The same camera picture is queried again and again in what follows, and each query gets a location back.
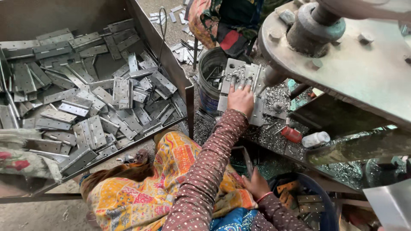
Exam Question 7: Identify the large metal bin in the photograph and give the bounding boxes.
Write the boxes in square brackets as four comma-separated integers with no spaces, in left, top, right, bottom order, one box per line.
[0,0,195,204]

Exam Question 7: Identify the grey metal bucket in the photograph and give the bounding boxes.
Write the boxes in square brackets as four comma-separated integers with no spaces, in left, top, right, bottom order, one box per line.
[197,47,232,117]

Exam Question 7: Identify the person's right hand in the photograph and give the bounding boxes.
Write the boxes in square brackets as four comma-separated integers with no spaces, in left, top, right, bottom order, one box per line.
[241,168,271,200]

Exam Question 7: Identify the thin dark wire loop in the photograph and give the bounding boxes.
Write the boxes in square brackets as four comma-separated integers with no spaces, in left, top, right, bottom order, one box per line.
[157,6,168,69]

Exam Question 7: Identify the drill chuck with bit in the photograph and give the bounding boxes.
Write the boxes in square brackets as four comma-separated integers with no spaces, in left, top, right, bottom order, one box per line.
[257,67,288,96]

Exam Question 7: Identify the shiny steel sheet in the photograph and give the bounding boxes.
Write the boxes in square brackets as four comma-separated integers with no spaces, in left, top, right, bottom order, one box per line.
[363,177,411,231]

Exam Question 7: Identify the heap of metal shavings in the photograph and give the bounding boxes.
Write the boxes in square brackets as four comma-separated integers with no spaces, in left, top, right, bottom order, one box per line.
[193,64,363,190]

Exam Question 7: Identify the scattered hinges on ground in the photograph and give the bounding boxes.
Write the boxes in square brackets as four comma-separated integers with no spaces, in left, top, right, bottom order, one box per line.
[148,0,207,66]

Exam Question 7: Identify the heap of rusty hinges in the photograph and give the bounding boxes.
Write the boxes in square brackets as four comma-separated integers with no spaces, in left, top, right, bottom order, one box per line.
[276,180,325,225]

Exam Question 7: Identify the red bangle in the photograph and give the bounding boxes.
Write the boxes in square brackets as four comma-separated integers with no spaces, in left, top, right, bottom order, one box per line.
[256,191,274,204]

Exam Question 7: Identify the floral grey cloth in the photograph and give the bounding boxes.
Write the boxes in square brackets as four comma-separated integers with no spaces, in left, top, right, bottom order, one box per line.
[0,128,63,183]

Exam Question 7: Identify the steel hinge plate being drilled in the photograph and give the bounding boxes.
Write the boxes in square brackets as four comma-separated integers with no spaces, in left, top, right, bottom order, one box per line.
[220,58,268,126]

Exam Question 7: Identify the person's yellow patterned clothing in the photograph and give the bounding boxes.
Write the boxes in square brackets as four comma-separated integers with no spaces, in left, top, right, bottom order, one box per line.
[79,131,257,231]

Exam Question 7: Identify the person's left hand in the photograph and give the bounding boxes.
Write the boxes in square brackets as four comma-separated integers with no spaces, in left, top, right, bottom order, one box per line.
[227,75,255,118]

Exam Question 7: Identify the white plastic bottle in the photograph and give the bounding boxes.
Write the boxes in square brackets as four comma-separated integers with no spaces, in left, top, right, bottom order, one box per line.
[302,131,331,148]

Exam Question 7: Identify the drill press worktable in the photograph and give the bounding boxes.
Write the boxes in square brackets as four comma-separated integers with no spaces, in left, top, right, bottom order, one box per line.
[244,83,411,193]

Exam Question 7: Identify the dark metal stool leg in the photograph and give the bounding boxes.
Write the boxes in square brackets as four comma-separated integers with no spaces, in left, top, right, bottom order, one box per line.
[193,38,199,70]

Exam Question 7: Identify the red plastic container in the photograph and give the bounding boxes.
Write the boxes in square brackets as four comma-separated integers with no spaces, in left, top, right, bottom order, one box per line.
[281,126,303,144]

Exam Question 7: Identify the pile of steel hinges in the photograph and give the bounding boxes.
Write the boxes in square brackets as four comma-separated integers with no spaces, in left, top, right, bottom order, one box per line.
[0,18,188,175]

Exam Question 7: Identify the small rusty metal part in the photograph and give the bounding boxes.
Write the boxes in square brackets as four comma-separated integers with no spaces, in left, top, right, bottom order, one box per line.
[116,148,149,164]

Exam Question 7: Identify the blue plastic tub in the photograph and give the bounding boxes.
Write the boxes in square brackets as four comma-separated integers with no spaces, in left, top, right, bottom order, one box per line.
[268,173,340,231]

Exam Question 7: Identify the flat metal bar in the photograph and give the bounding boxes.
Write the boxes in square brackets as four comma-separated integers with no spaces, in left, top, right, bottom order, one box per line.
[231,146,255,178]

